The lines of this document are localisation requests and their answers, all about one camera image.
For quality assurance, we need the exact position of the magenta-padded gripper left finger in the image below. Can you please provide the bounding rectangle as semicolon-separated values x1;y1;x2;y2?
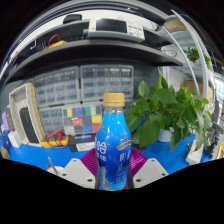
58;148;100;190

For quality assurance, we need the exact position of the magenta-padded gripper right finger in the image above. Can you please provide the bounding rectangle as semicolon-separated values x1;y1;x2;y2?
126;147;170;190

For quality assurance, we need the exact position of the blue drink bottle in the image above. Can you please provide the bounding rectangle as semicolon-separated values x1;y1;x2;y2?
94;92;134;192

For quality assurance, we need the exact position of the silver stirring spoon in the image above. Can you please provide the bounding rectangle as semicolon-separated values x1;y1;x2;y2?
47;156;59;175

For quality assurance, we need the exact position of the black box with white label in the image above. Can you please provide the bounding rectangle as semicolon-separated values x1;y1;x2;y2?
68;132;98;153

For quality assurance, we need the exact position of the yellow multimeter with red leads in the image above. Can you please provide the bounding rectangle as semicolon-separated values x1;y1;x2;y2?
40;129;70;149

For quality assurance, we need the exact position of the white power adapter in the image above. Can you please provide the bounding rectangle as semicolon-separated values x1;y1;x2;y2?
185;139;204;166

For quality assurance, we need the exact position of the clear organizer with coloured parts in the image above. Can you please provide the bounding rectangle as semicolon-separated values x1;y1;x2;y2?
64;103;104;135

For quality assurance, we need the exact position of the grey parts drawer cabinet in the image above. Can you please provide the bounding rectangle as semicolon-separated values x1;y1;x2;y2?
79;64;135;102
34;66;81;107
39;105;68;135

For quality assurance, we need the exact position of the green potted plant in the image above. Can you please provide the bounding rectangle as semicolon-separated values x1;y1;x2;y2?
124;68;214;152

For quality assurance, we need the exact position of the black rounded case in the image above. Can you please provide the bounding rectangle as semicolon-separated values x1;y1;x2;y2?
19;107;40;144

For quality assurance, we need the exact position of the small white box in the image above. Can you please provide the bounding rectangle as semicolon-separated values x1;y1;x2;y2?
8;130;23;149

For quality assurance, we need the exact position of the dark grey upright box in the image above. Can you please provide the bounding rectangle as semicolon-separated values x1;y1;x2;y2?
4;105;16;133

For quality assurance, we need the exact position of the white shelving unit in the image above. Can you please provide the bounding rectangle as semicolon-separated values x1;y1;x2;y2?
159;9;224;134

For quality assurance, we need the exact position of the dark workbench shelf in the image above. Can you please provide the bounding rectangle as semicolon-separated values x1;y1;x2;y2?
3;39;184;84

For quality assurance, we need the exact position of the grey oscilloscope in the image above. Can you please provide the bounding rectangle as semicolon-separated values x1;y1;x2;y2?
87;17;146;43

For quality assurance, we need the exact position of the yellow tool with red cable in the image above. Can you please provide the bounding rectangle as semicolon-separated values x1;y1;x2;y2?
44;33;68;49

